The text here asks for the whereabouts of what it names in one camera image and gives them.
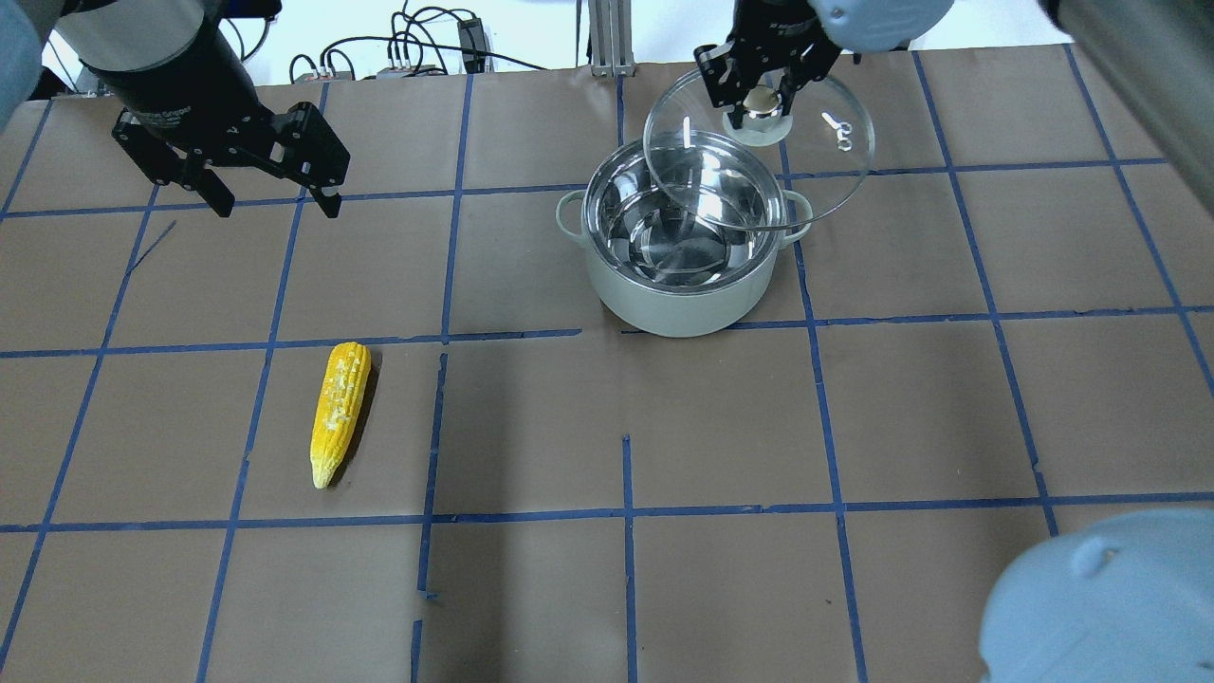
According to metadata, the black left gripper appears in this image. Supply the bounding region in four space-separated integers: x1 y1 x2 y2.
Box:
110 99 351 220

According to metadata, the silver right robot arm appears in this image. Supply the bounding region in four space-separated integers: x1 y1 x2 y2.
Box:
693 1 1212 682

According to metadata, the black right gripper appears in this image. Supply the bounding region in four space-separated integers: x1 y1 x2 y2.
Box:
694 1 840 116

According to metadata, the glass pot lid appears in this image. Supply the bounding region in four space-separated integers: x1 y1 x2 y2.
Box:
642 70 877 241

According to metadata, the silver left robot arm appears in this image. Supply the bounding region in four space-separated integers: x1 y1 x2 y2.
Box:
2 1 351 220

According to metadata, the grey-green cooking pot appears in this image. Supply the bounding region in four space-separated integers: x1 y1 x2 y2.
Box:
555 133 815 338

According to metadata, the yellow corn cob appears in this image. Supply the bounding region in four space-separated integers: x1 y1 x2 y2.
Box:
310 341 373 489

